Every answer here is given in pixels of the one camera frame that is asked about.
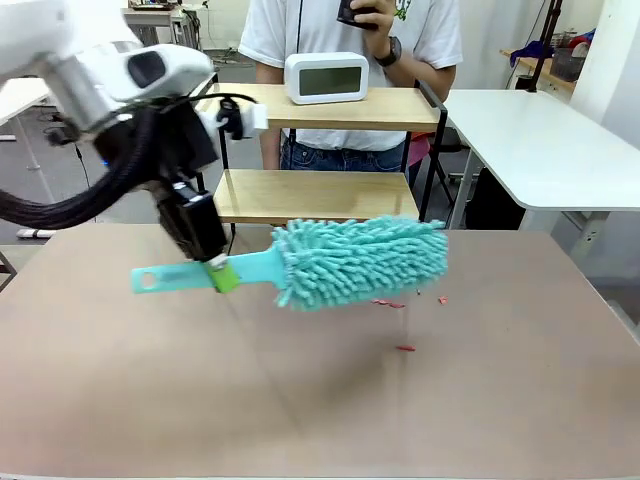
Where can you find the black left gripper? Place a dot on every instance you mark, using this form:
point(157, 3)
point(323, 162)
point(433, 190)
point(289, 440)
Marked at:
point(195, 220)

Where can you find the teal chenille duster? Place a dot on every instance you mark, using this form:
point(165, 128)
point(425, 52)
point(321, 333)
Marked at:
point(360, 260)

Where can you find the white digital clock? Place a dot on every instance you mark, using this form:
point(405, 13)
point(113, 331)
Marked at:
point(327, 80)

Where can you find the person's left forearm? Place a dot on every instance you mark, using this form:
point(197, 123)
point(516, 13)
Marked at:
point(425, 75)

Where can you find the person's right forearm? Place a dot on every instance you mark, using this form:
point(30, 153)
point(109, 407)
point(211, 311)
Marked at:
point(270, 140)

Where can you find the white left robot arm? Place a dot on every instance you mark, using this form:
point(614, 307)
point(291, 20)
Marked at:
point(165, 65)

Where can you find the person's left hand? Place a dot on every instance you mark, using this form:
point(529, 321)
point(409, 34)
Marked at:
point(382, 20)

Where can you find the long red paper scrap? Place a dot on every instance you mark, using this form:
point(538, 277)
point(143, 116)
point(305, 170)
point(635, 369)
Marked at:
point(387, 303)

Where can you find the white power strip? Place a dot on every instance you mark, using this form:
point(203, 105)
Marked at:
point(35, 233)

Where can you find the pink chair seat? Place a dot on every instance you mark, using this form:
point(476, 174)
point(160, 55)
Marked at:
point(419, 152)

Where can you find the person in white t-shirt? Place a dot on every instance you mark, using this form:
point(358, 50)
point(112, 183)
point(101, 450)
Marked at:
point(325, 30)

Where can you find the white side table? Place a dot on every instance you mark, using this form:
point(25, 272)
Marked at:
point(20, 100)

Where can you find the white background desk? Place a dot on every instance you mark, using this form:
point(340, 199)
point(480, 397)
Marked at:
point(150, 15)

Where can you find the black wristwatch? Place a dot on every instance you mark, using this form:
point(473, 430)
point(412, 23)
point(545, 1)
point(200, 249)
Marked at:
point(392, 52)

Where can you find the large white table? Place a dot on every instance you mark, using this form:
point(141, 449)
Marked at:
point(540, 150)

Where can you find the wooden background table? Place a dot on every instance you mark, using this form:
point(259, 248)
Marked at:
point(537, 64)

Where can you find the blue cloth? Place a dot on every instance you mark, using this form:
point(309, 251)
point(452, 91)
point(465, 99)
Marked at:
point(532, 50)

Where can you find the dark mesh basket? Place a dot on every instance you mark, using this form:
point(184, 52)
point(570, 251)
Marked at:
point(567, 65)

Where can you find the two-tier wooden shelf black frame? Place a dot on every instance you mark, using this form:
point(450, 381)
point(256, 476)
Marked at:
point(320, 195)

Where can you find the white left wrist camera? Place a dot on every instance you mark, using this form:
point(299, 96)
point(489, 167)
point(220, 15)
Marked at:
point(255, 120)

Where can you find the black camera stand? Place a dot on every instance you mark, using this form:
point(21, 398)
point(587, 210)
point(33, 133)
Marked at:
point(547, 35)

